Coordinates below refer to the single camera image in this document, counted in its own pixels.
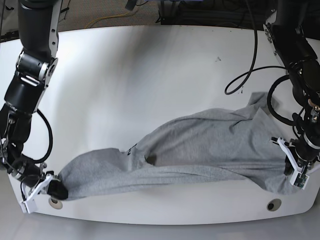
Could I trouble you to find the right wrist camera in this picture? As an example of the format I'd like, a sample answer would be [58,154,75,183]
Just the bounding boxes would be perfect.
[19,199,37,214]

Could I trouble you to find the right table cable grommet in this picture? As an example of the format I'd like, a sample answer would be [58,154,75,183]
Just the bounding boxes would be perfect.
[266,198,282,212]

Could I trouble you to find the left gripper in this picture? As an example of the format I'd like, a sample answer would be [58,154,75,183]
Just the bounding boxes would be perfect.
[271,136,320,175]

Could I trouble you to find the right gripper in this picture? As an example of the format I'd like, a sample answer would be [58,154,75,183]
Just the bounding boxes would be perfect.
[8,162,69,200]

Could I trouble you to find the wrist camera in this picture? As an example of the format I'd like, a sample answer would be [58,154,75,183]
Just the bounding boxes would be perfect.
[289,171,310,190]
[19,199,37,214]

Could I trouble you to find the table cable grommet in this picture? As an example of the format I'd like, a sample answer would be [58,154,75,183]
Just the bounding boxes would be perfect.
[266,198,282,212]
[48,197,63,210]

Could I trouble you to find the black cable loop on table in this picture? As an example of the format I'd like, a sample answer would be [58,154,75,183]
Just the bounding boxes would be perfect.
[224,0,288,96]

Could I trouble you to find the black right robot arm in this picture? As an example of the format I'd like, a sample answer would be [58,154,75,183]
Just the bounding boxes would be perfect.
[0,0,68,200]

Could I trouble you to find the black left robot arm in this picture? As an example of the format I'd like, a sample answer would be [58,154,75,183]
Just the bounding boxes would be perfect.
[264,0,320,176]

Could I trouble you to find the grey T-shirt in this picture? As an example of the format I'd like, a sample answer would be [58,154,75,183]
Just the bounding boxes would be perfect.
[59,92,299,200]

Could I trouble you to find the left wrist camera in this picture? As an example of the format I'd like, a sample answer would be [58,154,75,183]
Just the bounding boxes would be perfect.
[289,171,310,190]

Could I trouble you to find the yellow cable on floor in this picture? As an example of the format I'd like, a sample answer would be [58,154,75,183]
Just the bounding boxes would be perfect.
[86,9,137,28]

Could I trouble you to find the left table cable grommet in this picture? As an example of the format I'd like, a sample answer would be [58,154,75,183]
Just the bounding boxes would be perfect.
[48,197,63,210]

